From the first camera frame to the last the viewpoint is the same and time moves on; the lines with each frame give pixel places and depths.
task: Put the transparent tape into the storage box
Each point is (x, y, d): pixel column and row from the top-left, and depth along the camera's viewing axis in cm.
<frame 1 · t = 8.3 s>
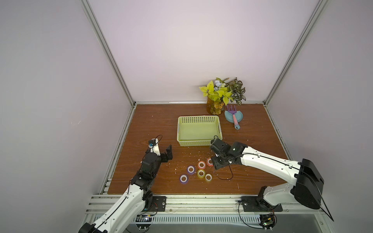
left hand: (165, 145, 83), fingers open
right hand: (216, 159, 80), fingers open
light green perforated storage basket: (198, 132, 97), point 6 cm above the table
amber vase with artificial plants: (221, 92, 94), point 26 cm above the table
light blue toy dustpan: (229, 116, 113), on the table
purple pink toy rake: (237, 125, 105), point 3 cm above the table
yellow tape roll: (200, 175, 83), point 2 cm above the table
clear tape roll: (208, 177, 83), on the table
purple tape roll front: (183, 178, 83), on the table
purple tape roll rear: (191, 169, 87), on the table
pink tape roll: (203, 163, 89), on the table

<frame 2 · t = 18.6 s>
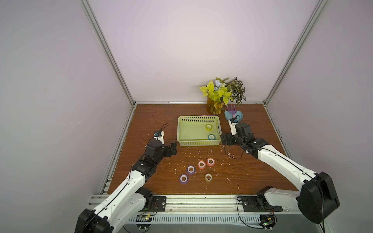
left hand: (171, 142, 82), fingers open
right hand: (228, 131, 84), fingers open
yellow tape roll: (209, 127, 105), point 2 cm above the table
blue tape roll: (211, 137, 100), point 2 cm above the table
the other named things where they were.

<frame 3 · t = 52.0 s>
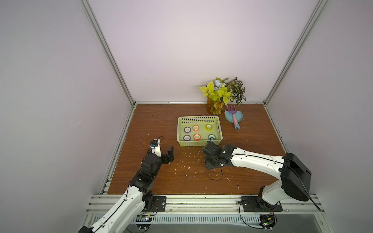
left hand: (167, 146, 82), fingers open
right hand: (208, 161, 82), fingers open
purple tape roll front: (187, 138, 100), point 2 cm above the table
purple tape roll rear: (187, 129, 105), on the table
pink tape roll: (195, 128, 105), on the table
red tape roll: (196, 137, 100), point 2 cm above the table
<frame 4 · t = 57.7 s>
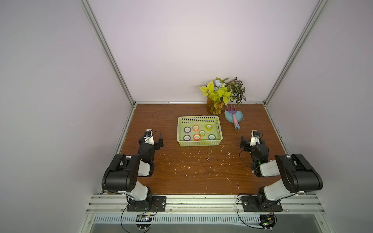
left hand: (154, 133, 90), fingers open
right hand: (252, 134, 89), fingers open
